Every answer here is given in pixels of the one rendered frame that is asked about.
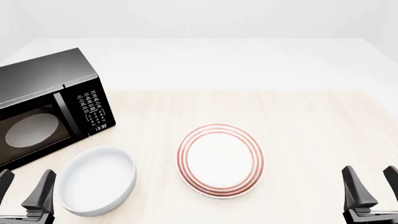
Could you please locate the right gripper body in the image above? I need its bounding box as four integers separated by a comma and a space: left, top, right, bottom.
343, 208, 398, 224

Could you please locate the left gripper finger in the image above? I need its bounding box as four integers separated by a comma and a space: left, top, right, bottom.
21, 169, 57, 215
0, 168, 15, 204

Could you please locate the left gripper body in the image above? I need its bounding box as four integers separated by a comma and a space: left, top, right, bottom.
0, 209, 56, 224

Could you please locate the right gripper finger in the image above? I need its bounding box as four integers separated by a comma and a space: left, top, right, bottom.
341, 165, 379, 213
382, 165, 398, 203

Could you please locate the white bowl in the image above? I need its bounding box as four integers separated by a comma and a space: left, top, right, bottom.
57, 146, 137, 218

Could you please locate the white plate with red rings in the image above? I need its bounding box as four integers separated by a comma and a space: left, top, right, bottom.
176, 123, 266, 200

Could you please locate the black microwave oven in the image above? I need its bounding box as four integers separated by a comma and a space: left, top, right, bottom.
0, 47, 117, 172

